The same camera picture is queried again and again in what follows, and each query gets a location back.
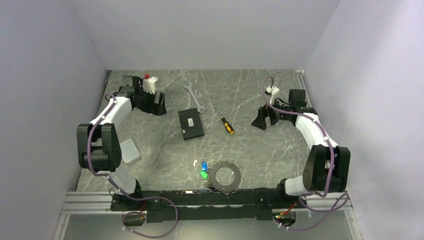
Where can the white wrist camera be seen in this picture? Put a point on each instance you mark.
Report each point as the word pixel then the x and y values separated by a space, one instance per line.
pixel 273 93
pixel 149 83

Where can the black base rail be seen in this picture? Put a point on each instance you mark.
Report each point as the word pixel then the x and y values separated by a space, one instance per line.
pixel 167 205

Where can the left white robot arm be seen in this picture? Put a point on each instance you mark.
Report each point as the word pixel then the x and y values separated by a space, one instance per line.
pixel 98 146

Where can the blue key tag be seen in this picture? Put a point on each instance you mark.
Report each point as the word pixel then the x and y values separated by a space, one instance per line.
pixel 204 166

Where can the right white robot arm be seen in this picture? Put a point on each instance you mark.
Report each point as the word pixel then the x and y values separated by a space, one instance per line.
pixel 327 166

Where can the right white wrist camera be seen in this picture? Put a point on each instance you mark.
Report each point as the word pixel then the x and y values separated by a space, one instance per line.
pixel 273 93

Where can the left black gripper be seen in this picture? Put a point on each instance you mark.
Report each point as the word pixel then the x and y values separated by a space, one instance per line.
pixel 158 109

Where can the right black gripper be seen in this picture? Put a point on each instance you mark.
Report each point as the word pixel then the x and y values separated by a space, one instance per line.
pixel 263 112

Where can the large grey key ring disc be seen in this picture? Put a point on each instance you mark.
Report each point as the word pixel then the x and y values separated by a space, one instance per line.
pixel 224 176

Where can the black network switch box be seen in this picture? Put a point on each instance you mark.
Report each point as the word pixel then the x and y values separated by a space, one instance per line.
pixel 190 124

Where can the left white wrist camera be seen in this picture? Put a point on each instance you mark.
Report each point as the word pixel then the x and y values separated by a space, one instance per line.
pixel 149 83

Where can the yellow black screwdriver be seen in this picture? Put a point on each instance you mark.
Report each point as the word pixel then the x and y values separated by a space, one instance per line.
pixel 227 125

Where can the grey rectangular box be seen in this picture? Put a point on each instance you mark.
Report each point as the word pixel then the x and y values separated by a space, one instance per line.
pixel 129 151

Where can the green key tag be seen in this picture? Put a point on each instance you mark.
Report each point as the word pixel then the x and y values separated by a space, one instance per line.
pixel 204 174

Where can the silver open-end wrench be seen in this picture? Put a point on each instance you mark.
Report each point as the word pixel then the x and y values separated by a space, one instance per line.
pixel 188 86

